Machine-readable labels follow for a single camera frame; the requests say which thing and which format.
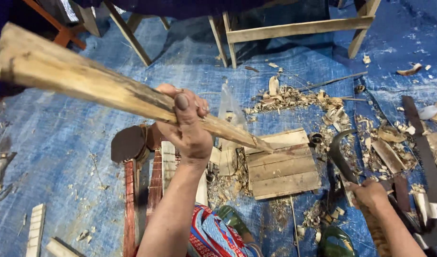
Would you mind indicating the grey wooden stool legs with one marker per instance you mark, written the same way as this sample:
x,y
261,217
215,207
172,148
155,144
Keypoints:
x,y
129,34

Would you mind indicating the white plastic piece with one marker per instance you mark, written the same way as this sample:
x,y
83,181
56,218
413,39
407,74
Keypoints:
x,y
428,112

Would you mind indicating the blue plastic tarp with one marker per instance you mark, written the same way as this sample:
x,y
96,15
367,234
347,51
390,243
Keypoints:
x,y
61,142

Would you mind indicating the dark brown round headstock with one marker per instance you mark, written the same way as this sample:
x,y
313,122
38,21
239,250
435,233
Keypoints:
x,y
127,144

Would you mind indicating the slatted wooden board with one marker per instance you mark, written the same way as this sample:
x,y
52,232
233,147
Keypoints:
x,y
284,171

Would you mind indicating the red-brown instrument neck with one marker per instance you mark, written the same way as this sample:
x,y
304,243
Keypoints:
x,y
129,210
155,185

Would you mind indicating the curved wood chip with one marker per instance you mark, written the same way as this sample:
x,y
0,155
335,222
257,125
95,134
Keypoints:
x,y
409,69

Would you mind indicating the long tapered wooden plank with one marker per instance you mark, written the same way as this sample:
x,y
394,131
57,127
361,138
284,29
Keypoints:
x,y
68,75

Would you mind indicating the person's left hand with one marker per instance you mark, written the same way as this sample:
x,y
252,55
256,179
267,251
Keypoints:
x,y
190,141

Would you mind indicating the thin long stick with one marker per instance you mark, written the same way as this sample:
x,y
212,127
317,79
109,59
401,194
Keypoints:
x,y
329,82

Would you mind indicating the pale wooden table frame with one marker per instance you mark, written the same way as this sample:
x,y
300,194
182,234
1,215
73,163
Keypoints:
x,y
297,28

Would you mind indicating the orange wooden frame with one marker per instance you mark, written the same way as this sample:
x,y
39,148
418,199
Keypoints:
x,y
63,34

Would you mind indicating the clear plastic bag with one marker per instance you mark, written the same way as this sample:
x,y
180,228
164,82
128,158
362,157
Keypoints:
x,y
231,107

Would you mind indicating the white fretted wooden neck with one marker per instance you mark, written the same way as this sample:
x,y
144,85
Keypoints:
x,y
168,164

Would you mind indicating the white notched wooden strip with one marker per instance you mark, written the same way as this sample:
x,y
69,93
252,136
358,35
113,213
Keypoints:
x,y
35,232

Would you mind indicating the pile of wood shavings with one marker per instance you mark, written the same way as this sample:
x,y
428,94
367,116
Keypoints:
x,y
332,114

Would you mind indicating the long hand saw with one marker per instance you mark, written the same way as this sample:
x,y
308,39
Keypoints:
x,y
427,160

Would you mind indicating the reddish brown wood block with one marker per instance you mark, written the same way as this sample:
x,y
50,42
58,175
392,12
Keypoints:
x,y
400,191

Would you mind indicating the pale wooden offcut strip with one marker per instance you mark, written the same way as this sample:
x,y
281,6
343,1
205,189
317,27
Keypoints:
x,y
61,248

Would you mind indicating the green sandal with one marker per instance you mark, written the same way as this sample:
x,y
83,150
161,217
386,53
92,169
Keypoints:
x,y
234,219
334,244

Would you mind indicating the person's right fingers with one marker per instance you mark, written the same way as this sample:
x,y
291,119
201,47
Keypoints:
x,y
354,192

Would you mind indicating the red blue patterned garment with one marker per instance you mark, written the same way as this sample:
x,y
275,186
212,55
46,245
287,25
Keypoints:
x,y
213,235

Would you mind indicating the flat wooden offcut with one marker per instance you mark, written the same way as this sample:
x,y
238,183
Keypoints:
x,y
388,155

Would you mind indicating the curved dark blade knife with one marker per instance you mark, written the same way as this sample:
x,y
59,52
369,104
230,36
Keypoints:
x,y
338,157

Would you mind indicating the person's right hand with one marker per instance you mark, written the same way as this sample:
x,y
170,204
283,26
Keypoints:
x,y
371,194

